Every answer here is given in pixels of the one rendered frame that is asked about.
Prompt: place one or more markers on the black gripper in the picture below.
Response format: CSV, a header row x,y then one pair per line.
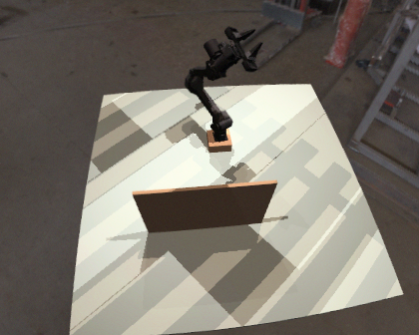
x,y
249,57

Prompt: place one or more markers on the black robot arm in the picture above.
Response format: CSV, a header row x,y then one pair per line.
x,y
214,69

